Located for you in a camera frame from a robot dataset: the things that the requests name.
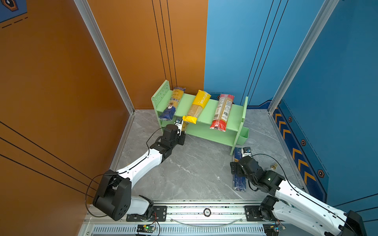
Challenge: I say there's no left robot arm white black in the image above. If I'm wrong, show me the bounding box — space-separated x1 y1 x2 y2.
93 121 186 221

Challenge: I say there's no red spaghetti bag white label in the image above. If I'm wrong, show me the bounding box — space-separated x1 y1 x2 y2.
210 94 234 132

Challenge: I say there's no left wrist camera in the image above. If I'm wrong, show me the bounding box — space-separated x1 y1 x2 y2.
174 118 184 131

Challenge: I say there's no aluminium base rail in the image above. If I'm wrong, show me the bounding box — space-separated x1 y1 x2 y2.
78 199 337 236

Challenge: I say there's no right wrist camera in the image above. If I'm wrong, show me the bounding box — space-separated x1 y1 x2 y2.
241 147 253 158

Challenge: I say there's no blue Barilla spaghetti box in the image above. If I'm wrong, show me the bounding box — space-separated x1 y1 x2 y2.
230 147 247 192

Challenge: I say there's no blue and yellow spaghetti bag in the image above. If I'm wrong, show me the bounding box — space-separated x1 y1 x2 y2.
159 87 186 121

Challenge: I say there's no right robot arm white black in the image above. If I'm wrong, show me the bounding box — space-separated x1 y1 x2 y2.
230 155 367 236

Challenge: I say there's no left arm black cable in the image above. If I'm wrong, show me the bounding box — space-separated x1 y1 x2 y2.
85 126 166 218

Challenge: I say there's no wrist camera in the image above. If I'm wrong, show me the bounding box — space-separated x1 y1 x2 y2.
174 118 184 131
241 147 253 158

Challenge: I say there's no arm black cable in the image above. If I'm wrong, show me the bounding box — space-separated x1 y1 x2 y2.
250 153 358 234
85 126 166 218

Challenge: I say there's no right circuit board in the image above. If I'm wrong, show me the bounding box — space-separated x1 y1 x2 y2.
263 225 286 236

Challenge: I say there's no left green circuit board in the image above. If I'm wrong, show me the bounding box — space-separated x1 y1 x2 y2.
136 224 157 236

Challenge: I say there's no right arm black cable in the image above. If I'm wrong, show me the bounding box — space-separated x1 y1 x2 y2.
250 153 358 234

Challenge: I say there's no green two-tier shelf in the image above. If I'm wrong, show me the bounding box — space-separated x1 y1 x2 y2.
151 80 248 154

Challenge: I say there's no green cup on shelf side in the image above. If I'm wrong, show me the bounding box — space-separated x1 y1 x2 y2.
236 127 250 145

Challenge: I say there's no Ankara yellow blue spaghetti bag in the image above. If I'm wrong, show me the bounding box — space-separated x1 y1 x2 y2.
181 121 189 132

